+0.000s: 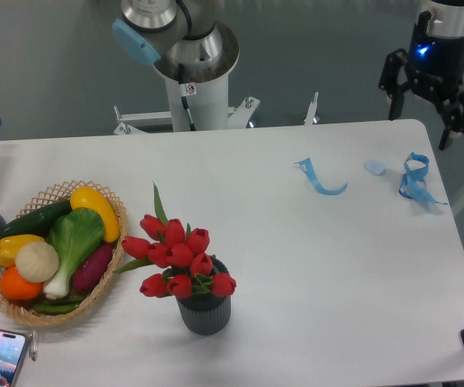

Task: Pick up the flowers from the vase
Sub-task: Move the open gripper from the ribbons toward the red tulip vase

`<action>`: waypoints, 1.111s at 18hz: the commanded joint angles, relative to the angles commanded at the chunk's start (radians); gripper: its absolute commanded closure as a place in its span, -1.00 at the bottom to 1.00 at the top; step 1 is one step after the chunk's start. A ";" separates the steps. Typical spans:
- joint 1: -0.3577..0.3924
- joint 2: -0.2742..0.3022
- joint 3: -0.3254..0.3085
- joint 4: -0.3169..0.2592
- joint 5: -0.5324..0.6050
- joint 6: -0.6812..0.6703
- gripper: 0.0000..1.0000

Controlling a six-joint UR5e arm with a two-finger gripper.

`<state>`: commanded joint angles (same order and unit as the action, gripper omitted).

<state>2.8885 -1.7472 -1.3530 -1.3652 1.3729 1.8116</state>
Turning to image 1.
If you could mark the green bok choy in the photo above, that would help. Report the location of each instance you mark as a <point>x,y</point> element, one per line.
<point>74,237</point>

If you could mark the dark grey ribbed vase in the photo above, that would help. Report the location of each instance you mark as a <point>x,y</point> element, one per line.
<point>204,312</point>

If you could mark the purple sweet potato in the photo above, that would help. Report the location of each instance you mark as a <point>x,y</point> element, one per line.
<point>90,273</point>

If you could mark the green pea pods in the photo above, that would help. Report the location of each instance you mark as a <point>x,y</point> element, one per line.
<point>57,306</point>

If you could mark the yellow bell pepper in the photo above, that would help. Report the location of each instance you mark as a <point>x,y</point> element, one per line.
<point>10,246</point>

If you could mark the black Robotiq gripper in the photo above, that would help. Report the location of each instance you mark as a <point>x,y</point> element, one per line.
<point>434,63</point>

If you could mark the orange fruit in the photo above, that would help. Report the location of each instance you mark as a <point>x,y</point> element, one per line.
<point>16,288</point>

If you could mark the tangled blue ribbon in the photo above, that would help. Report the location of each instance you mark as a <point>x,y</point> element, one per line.
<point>413,185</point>

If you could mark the smartphone with lit screen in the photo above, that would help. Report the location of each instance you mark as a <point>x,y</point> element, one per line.
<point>13,349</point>

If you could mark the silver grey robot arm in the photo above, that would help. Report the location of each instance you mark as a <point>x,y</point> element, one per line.
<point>194,53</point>

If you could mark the green cucumber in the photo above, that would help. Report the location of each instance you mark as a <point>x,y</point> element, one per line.
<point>37,222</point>

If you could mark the white steamed bun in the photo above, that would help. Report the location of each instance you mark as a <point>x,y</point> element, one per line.
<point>37,261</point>

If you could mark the red tulip bouquet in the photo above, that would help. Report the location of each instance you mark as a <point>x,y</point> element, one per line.
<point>180,251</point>

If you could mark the woven wicker basket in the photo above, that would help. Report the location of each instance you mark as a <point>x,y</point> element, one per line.
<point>58,193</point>

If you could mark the curled blue ribbon strip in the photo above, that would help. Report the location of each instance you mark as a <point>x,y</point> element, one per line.
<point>307,167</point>

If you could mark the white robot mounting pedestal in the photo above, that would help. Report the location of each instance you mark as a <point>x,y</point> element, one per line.
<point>193,107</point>

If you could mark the small light blue cap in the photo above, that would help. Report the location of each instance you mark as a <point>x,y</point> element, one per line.
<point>375,167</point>

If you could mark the yellow squash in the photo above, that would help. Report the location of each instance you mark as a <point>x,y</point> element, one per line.
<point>90,198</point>

